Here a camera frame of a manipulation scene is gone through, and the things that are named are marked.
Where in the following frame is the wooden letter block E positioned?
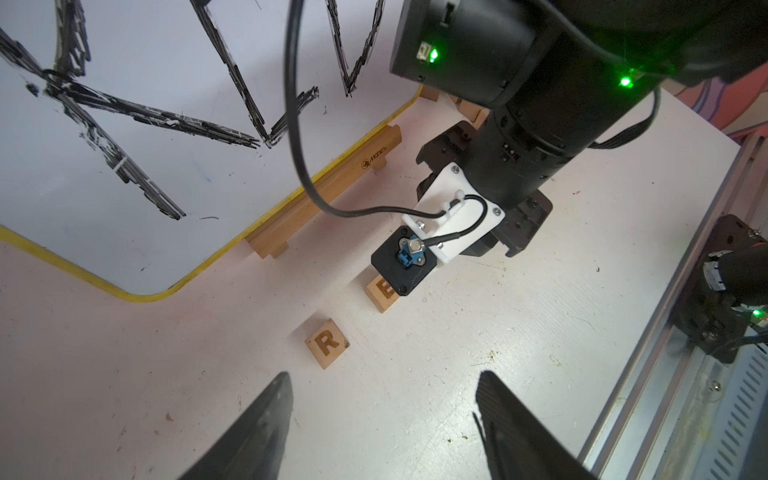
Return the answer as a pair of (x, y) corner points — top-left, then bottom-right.
(365, 274), (400, 313)

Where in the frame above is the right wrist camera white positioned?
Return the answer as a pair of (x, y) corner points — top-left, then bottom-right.
(371, 162), (506, 296)

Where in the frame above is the wooden letter block R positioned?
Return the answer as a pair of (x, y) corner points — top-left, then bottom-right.
(305, 319), (351, 370)

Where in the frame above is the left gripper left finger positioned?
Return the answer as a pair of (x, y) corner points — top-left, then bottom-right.
(182, 372), (294, 479)

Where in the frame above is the pile of wooden letter blocks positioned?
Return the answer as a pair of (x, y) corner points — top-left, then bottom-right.
(420, 85), (490, 129)

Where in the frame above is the whiteboard with word RED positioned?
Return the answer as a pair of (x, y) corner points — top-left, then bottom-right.
(0, 0), (424, 304)

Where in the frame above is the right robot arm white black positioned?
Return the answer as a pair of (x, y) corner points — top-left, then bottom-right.
(373, 1), (767, 295)

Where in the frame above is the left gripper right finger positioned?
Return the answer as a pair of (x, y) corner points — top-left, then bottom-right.
(473, 370), (594, 480)

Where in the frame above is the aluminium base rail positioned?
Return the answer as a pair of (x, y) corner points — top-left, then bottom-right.
(578, 132), (767, 479)

